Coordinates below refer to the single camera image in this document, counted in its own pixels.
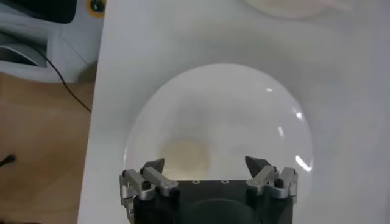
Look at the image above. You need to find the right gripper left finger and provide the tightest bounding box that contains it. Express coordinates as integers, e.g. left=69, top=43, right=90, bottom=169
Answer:
left=118, top=158, right=180, bottom=223

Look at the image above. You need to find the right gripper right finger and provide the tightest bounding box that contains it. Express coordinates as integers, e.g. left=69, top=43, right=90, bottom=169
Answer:
left=244, top=155, right=299, bottom=203

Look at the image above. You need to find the white steamed baozi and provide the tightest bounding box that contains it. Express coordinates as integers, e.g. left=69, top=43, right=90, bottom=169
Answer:
left=158, top=138, right=211, bottom=180

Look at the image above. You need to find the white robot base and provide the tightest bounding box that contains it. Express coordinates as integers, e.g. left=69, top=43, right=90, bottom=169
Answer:
left=0, top=0, right=107, bottom=85

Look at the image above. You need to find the white round plate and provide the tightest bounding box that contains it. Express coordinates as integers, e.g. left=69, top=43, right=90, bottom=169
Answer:
left=123, top=63, right=314, bottom=220

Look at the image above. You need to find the cream electric cooker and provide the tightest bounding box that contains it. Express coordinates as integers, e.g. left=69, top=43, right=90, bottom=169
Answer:
left=242, top=0, right=357, bottom=19

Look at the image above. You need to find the thin black floor cable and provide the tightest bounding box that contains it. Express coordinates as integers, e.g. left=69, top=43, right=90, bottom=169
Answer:
left=38, top=50, right=93, bottom=114

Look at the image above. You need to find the black cable end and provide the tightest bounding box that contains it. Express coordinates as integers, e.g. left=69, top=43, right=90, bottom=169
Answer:
left=0, top=153, right=18, bottom=167

